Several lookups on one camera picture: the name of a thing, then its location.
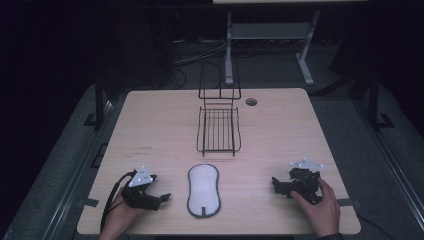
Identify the person's left hand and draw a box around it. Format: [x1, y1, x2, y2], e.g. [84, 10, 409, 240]
[98, 190, 149, 240]

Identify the black metal post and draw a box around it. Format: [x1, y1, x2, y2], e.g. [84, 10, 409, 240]
[366, 71, 395, 131]
[83, 78, 108, 129]

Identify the person's right hand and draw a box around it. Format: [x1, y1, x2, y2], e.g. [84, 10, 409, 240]
[290, 177, 341, 239]

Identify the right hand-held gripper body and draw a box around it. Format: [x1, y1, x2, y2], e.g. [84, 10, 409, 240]
[279, 157, 325, 205]

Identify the wooden table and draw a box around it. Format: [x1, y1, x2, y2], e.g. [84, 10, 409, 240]
[76, 87, 362, 236]

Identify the grey metal stand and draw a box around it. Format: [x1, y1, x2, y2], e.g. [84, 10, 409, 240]
[224, 10, 321, 87]

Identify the black cable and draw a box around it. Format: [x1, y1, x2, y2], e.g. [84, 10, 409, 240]
[99, 169, 138, 234]

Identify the white insole with dark edge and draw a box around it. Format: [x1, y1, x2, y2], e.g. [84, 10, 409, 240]
[186, 163, 222, 219]

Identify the bundle of floor cables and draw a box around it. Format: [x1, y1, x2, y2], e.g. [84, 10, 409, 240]
[166, 36, 234, 89]

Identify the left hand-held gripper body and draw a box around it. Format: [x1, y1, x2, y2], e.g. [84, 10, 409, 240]
[120, 164, 163, 212]

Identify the black wire rack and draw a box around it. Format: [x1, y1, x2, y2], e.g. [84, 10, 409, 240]
[196, 56, 242, 158]

